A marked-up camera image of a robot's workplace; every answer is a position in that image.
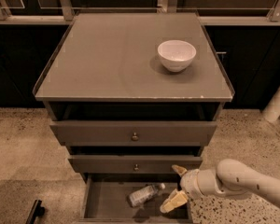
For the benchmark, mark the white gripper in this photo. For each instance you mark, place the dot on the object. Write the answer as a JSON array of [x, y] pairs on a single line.
[[188, 182]]

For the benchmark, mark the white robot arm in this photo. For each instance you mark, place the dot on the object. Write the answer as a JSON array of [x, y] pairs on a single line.
[[229, 179]]

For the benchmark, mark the middle grey drawer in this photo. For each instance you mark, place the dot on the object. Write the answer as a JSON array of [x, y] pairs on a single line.
[[148, 164]]

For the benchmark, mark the middle drawer brass knob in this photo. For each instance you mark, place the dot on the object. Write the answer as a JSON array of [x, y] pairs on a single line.
[[136, 168]]

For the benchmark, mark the drawer brass knob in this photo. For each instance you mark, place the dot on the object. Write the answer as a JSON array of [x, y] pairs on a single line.
[[135, 137], [136, 168]]

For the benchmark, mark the top drawer brass knob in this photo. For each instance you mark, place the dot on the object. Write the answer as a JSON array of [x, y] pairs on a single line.
[[135, 137]]

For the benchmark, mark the bottom open grey drawer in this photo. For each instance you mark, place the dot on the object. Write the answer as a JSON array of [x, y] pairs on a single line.
[[106, 201]]

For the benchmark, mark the grey drawer cabinet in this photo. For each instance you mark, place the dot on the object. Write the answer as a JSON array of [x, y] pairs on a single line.
[[107, 69]]

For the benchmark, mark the top grey drawer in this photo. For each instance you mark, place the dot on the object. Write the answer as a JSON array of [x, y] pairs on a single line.
[[118, 133]]

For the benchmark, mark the white ceramic bowl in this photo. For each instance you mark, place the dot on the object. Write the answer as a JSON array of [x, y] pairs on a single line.
[[176, 55]]

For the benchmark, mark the black object on floor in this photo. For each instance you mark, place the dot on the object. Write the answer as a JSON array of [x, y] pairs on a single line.
[[37, 210]]

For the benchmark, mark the metal railing frame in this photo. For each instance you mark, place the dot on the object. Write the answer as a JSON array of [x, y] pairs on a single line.
[[210, 12]]

